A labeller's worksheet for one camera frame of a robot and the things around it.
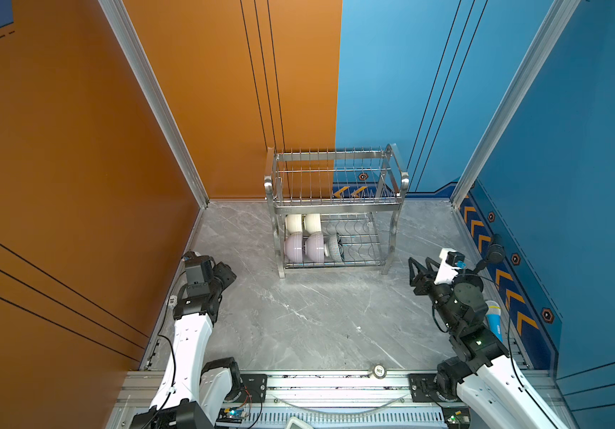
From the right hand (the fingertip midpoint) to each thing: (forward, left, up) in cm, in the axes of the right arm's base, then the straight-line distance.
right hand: (417, 259), depth 75 cm
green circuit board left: (-34, +52, -23) cm, 66 cm away
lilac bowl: (+11, +36, -9) cm, 39 cm away
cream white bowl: (+22, +30, -9) cm, 39 cm away
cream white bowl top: (+22, +37, -9) cm, 44 cm away
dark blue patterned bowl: (+11, +23, -10) cm, 27 cm away
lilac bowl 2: (+11, +29, -9) cm, 33 cm away
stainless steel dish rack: (+8, +24, +13) cm, 28 cm away
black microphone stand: (0, -20, +3) cm, 20 cm away
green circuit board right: (-34, -9, -24) cm, 43 cm away
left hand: (+3, +58, -8) cm, 58 cm away
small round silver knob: (-25, +12, -16) cm, 32 cm away
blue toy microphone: (-9, -26, -17) cm, 32 cm away
